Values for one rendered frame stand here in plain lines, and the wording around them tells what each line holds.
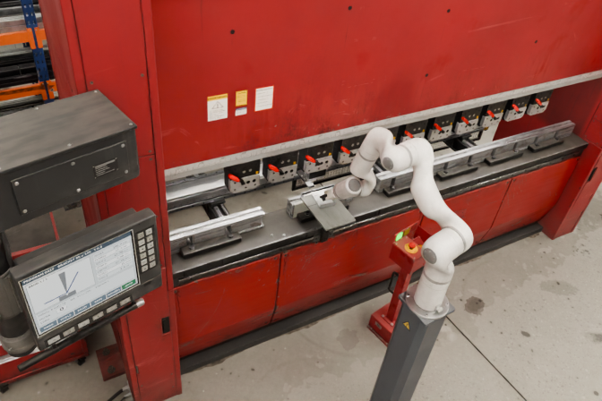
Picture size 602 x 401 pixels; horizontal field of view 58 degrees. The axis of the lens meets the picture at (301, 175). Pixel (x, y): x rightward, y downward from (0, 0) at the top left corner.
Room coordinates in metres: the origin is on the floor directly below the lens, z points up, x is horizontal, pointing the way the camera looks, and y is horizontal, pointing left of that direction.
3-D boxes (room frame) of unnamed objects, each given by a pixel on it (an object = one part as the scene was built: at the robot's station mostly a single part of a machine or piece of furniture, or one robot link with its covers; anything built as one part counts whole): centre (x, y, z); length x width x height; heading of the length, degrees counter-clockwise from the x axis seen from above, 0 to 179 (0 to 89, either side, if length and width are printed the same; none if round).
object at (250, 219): (1.91, 0.38, 0.92); 0.50 x 0.06 x 0.10; 123
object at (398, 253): (2.13, -0.67, 0.75); 0.20 x 0.16 x 0.18; 134
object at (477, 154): (2.88, -1.14, 0.92); 1.67 x 0.06 x 0.10; 123
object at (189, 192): (2.68, -0.25, 0.93); 2.30 x 0.14 x 0.10; 123
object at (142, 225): (1.15, 0.65, 1.42); 0.45 x 0.12 x 0.36; 137
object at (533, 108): (3.05, -1.41, 1.26); 0.15 x 0.09 x 0.17; 123
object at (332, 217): (2.08, -0.16, 1.00); 0.26 x 0.18 x 0.01; 33
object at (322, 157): (2.19, -0.06, 1.26); 0.15 x 0.09 x 0.17; 123
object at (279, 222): (2.52, -0.65, 0.85); 3.00 x 0.21 x 0.04; 123
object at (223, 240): (1.83, 0.40, 0.89); 0.30 x 0.05 x 0.03; 123
